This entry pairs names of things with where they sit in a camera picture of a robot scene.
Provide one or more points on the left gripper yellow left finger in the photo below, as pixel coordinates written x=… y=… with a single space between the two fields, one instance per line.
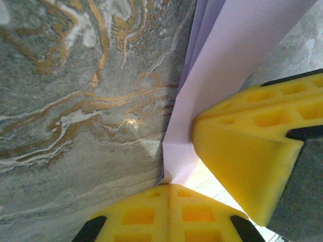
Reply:
x=136 y=221

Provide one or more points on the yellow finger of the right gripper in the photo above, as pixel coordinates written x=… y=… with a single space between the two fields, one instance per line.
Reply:
x=242 y=161
x=277 y=98

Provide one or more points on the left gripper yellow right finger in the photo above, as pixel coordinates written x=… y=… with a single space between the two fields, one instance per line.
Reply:
x=202 y=221

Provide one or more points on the light purple paper sheet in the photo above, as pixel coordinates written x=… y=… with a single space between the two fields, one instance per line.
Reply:
x=222 y=50

